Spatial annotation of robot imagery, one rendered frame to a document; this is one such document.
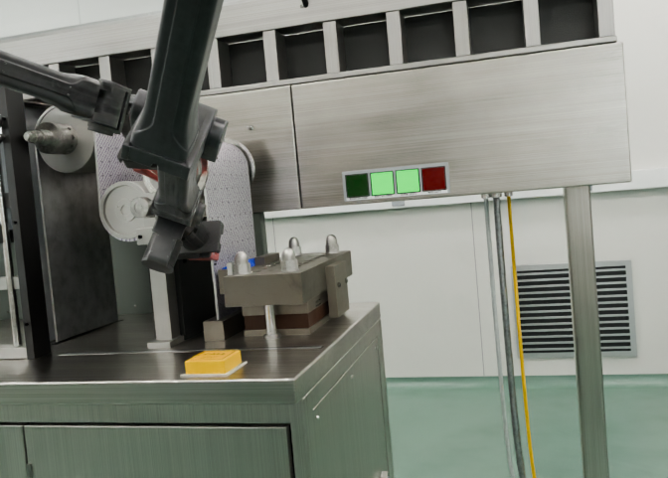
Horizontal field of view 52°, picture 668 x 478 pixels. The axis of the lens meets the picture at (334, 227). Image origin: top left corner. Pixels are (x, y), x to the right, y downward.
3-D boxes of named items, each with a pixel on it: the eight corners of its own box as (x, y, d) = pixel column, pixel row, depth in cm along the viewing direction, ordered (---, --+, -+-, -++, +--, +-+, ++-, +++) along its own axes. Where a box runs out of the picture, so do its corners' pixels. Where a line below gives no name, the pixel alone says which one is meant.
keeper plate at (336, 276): (329, 318, 146) (324, 266, 145) (341, 309, 156) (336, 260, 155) (340, 317, 145) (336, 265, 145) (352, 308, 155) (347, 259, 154)
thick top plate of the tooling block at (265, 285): (225, 307, 134) (222, 276, 134) (290, 277, 172) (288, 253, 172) (303, 304, 130) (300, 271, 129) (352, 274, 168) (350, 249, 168)
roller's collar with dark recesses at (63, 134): (34, 155, 141) (31, 123, 140) (54, 156, 147) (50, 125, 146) (61, 152, 139) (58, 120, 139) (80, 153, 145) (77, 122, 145)
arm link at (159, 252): (207, 201, 118) (158, 184, 117) (184, 261, 114) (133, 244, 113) (202, 223, 129) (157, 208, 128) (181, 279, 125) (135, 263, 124)
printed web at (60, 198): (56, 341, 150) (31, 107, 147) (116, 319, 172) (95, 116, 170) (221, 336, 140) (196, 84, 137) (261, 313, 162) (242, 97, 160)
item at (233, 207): (212, 281, 139) (204, 190, 138) (255, 266, 162) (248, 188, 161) (215, 281, 139) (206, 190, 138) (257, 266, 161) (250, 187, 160)
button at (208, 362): (185, 376, 111) (184, 361, 111) (204, 364, 118) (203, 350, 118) (225, 375, 110) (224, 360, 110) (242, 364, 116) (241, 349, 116)
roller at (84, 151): (40, 175, 148) (33, 109, 147) (107, 175, 172) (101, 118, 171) (97, 169, 144) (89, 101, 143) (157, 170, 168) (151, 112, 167)
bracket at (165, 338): (146, 349, 135) (130, 194, 134) (162, 342, 141) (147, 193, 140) (169, 349, 134) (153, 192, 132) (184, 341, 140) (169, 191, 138)
